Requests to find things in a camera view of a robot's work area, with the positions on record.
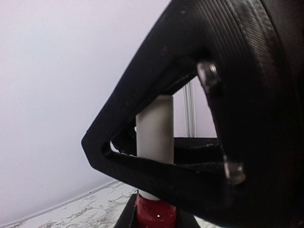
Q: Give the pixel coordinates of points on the red nail polish bottle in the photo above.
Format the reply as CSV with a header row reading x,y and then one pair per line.
x,y
154,131

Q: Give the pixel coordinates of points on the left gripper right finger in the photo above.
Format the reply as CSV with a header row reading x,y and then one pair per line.
x,y
185,220

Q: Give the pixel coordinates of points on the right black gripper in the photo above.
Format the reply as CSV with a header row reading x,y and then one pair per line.
x,y
274,107

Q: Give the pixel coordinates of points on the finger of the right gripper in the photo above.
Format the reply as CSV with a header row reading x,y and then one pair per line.
x,y
202,148
187,33

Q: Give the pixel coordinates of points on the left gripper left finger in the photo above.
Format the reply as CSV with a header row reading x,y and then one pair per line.
x,y
128,218

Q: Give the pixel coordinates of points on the right aluminium frame post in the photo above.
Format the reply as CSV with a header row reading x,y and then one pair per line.
x,y
189,108

